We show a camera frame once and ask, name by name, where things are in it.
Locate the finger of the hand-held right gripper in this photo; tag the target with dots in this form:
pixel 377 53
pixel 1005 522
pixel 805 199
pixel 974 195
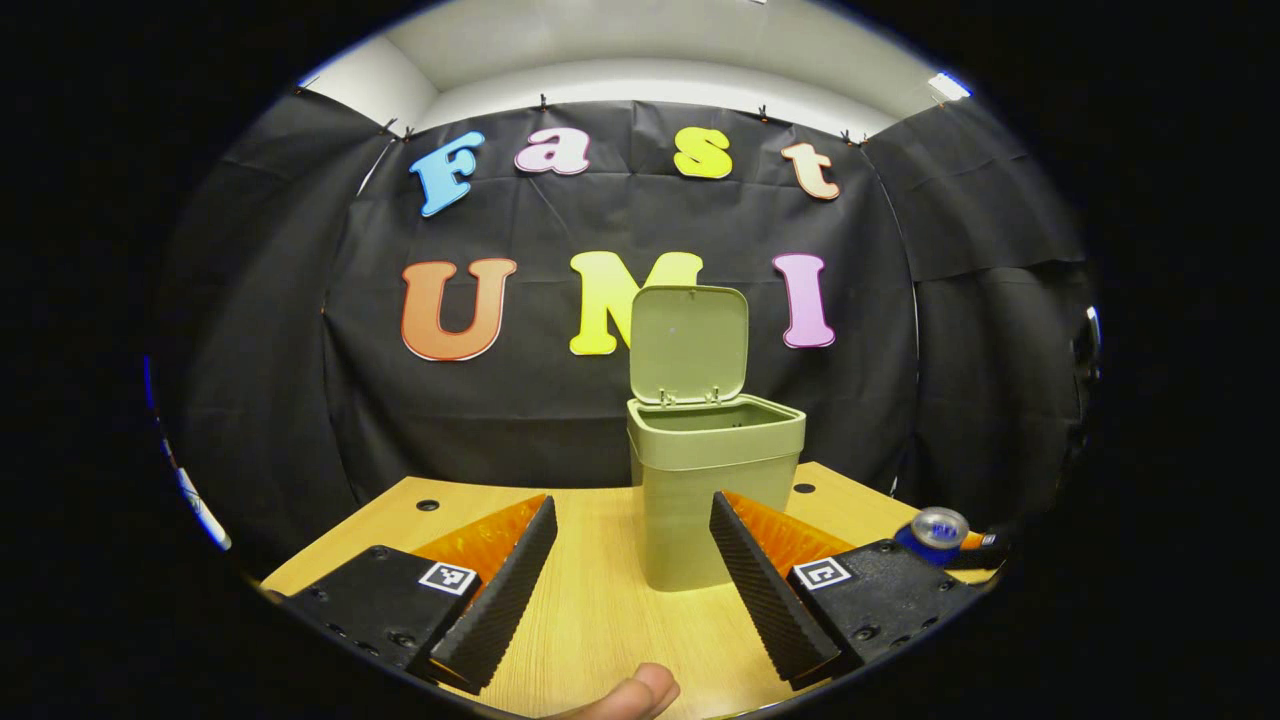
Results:
pixel 988 552

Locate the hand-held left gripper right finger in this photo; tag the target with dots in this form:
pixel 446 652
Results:
pixel 765 605

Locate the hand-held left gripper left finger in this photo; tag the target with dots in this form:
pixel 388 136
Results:
pixel 500 610

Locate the blue pop can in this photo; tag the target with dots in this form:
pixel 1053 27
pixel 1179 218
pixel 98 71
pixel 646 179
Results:
pixel 935 530

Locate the green desktop garbage bin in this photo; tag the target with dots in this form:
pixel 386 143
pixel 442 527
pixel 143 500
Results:
pixel 680 500

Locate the wooden desktop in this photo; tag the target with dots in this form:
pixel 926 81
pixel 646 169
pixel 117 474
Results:
pixel 600 620

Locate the black backdrop cloth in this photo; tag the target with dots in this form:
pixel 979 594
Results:
pixel 560 420

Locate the white side table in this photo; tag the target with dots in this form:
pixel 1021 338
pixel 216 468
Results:
pixel 205 515

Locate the ceiling light panel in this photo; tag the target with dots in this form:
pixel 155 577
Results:
pixel 948 86

